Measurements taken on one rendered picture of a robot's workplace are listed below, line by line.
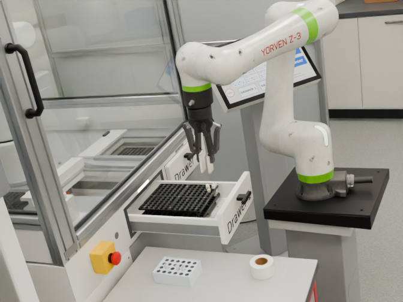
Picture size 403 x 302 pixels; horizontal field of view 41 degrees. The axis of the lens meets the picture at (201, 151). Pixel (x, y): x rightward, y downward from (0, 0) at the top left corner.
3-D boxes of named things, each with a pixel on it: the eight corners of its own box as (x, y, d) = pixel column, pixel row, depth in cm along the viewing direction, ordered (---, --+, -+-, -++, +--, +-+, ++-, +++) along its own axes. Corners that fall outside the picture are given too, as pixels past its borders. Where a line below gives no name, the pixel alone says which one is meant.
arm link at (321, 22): (318, 30, 187) (312, -6, 182) (349, 29, 177) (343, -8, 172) (282, 48, 178) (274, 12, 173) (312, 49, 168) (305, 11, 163)
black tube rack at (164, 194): (220, 201, 188) (218, 184, 186) (202, 228, 174) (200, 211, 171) (164, 199, 197) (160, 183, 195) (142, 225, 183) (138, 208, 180)
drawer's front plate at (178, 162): (201, 159, 229) (197, 135, 225) (174, 192, 205) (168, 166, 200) (198, 159, 230) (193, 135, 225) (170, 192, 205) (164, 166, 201)
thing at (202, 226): (246, 197, 189) (244, 181, 186) (222, 238, 167) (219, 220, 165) (145, 193, 205) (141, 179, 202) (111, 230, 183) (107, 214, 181)
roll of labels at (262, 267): (274, 264, 163) (272, 253, 161) (276, 278, 156) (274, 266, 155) (250, 266, 164) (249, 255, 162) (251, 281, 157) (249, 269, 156)
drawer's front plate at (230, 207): (253, 198, 190) (249, 170, 186) (226, 245, 166) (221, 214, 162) (248, 198, 191) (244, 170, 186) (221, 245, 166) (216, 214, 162)
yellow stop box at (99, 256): (120, 260, 164) (115, 240, 161) (108, 275, 158) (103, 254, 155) (106, 259, 166) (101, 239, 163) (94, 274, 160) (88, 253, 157)
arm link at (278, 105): (276, 147, 208) (282, 3, 197) (308, 155, 195) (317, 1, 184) (250, 151, 200) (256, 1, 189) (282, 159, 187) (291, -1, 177)
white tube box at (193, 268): (202, 270, 166) (200, 260, 165) (191, 287, 159) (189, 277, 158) (167, 266, 171) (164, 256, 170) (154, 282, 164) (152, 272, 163)
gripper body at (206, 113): (182, 108, 169) (185, 135, 173) (207, 109, 166) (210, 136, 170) (191, 99, 176) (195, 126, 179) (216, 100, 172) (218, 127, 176)
